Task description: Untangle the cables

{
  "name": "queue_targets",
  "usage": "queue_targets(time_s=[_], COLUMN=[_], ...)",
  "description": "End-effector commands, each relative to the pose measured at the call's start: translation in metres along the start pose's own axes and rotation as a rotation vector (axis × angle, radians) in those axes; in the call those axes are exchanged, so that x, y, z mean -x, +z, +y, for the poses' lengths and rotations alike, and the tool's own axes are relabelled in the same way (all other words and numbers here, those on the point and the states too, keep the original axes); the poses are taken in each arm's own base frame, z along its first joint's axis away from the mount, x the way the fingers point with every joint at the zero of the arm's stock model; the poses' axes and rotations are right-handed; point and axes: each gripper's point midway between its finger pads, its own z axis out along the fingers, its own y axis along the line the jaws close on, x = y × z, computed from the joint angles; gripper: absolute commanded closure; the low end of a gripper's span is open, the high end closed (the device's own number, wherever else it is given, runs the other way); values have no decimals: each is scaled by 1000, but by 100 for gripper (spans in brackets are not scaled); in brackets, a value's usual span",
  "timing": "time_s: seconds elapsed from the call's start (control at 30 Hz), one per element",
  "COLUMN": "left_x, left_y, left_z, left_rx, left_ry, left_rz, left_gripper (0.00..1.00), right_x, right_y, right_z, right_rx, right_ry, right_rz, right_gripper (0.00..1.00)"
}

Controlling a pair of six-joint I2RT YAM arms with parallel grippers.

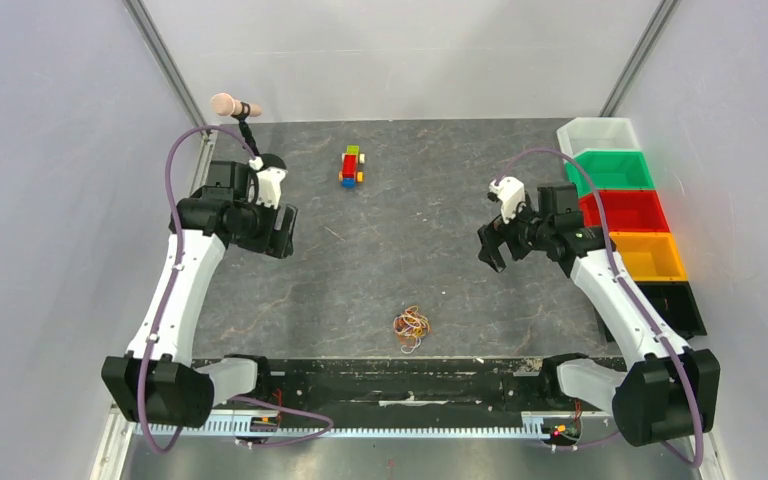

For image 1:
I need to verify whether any yellow cable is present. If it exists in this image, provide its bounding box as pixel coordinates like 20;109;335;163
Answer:
395;307;430;344

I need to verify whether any orange cable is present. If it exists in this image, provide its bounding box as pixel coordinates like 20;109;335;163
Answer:
393;306;425;342

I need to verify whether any white cable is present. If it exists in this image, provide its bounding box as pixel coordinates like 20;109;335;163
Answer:
399;317;429;355

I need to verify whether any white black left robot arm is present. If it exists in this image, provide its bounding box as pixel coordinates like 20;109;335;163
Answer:
101;154;297;428

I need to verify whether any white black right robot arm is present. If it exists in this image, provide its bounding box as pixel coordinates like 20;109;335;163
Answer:
478;177;720;446

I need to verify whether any colourful toy brick car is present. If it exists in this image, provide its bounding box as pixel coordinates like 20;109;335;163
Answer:
338;145;366;189

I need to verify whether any red storage bin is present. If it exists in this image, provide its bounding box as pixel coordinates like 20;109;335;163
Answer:
598;190;670;233

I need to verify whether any green storage bin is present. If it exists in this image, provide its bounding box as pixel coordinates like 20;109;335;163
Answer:
574;150;655;190

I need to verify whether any white storage bin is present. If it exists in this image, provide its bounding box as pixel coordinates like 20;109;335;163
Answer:
556;117;641;158

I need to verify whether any yellow storage bin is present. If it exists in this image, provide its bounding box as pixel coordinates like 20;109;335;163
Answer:
610;232;687;282

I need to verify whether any pink microphone on black stand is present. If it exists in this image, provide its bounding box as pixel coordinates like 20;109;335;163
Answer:
210;93;287;170

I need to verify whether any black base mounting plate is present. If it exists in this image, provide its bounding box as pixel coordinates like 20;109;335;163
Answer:
191;356;627;429

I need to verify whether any black storage bin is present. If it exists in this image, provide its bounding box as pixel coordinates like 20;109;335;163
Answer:
637;282;708;340

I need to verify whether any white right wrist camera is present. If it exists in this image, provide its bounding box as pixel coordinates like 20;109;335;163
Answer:
488;176;528;224

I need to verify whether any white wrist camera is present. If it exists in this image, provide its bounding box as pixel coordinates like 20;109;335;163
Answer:
248;154;288;210
488;176;528;224

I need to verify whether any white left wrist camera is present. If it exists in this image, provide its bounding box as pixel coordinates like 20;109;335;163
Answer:
248;154;288;210

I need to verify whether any aluminium frame post right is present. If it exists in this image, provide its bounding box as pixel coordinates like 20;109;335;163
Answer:
599;0;681;117

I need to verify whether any aluminium frame post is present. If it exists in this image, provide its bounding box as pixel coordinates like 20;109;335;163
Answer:
599;0;681;117
122;0;206;126

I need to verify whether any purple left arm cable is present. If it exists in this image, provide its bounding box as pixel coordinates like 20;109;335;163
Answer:
136;125;336;456

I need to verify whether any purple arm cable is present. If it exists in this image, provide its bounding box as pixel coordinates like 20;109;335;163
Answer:
493;147;706;470
136;125;336;456

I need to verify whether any grey slotted cable duct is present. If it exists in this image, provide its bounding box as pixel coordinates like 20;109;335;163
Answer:
133;409;614;441

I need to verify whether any aluminium frame post left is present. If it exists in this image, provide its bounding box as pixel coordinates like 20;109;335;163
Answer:
122;0;206;126

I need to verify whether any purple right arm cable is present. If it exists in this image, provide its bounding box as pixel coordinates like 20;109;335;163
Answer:
493;147;706;470

